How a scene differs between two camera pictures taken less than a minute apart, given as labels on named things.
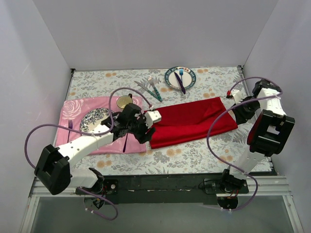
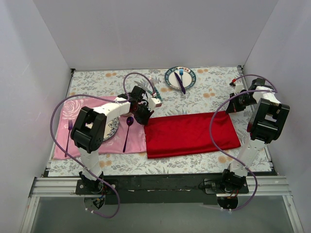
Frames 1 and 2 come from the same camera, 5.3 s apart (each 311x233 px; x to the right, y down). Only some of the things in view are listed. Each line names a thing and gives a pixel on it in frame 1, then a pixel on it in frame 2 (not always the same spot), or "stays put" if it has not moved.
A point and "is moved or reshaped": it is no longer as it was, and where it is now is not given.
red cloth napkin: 191,121 is moved or reshaped
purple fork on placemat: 70,125 stays put
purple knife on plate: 183,88 stays put
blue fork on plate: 181,72 stays put
